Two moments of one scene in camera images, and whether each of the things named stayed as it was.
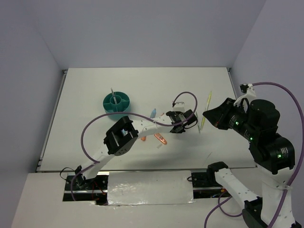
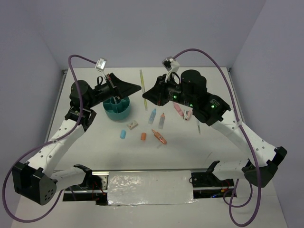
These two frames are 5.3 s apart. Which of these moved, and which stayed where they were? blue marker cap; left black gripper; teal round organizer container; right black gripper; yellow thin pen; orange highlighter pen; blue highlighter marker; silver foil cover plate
Moved: right black gripper; left black gripper; yellow thin pen
Stayed: blue highlighter marker; teal round organizer container; blue marker cap; silver foil cover plate; orange highlighter pen
